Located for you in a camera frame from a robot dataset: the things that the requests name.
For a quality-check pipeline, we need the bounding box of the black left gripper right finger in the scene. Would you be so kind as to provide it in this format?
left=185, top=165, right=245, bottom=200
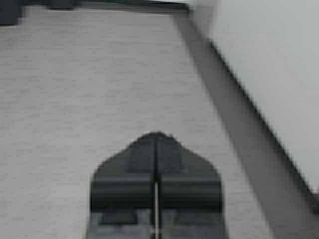
left=157, top=135, right=228, bottom=239

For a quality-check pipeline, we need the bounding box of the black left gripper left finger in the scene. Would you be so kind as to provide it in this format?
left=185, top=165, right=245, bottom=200
left=86, top=133, right=156, bottom=239

